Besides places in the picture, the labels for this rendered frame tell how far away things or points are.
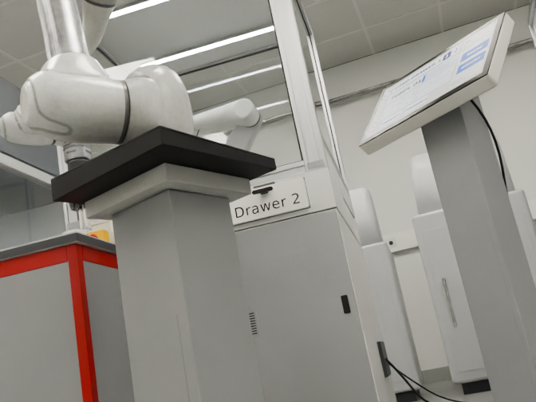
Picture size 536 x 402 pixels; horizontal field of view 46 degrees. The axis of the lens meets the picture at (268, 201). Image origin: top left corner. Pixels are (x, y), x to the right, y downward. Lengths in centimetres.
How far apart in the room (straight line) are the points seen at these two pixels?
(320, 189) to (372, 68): 362
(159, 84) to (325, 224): 88
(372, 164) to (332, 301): 342
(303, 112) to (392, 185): 317
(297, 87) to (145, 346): 124
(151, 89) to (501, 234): 106
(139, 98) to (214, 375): 64
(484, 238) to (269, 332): 77
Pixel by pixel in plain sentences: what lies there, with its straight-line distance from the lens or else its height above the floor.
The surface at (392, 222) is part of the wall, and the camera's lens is 534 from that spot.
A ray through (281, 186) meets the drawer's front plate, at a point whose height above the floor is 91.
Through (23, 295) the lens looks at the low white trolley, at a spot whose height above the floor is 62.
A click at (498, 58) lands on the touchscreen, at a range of 193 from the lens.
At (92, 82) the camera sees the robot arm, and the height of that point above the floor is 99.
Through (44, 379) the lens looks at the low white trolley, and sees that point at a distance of 181.
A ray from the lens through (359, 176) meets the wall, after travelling 546.
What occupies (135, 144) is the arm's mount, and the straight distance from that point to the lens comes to 131.
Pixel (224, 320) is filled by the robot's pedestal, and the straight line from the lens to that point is 141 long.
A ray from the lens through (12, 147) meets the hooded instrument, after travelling 300.
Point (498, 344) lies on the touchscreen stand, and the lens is 196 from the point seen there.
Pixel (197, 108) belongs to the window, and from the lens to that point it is 243.
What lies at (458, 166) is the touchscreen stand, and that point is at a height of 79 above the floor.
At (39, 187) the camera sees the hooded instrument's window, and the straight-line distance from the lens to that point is 315.
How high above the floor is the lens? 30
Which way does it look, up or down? 15 degrees up
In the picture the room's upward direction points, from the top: 11 degrees counter-clockwise
